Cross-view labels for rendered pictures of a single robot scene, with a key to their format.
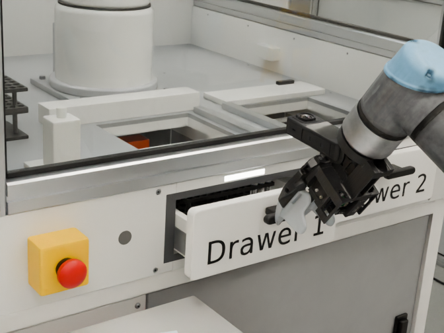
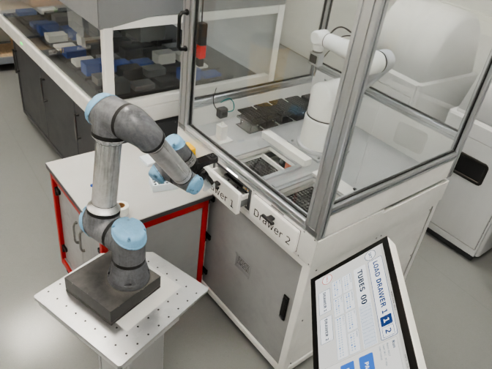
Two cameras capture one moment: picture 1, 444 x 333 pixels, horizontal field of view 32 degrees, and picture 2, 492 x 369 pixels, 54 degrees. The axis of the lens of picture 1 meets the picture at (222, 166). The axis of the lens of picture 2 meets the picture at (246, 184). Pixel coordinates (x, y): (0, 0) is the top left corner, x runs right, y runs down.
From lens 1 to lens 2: 2.31 m
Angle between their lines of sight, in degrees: 75
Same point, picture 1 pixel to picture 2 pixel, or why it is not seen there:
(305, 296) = (251, 239)
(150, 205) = not seen: hidden behind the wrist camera
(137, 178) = (209, 147)
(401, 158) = (279, 220)
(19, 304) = not seen: hidden behind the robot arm
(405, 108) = not seen: hidden behind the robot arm
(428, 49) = (173, 138)
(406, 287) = (290, 287)
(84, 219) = (198, 148)
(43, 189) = (191, 132)
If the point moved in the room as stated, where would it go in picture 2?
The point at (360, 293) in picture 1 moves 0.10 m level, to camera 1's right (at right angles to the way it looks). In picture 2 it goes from (271, 263) to (271, 280)
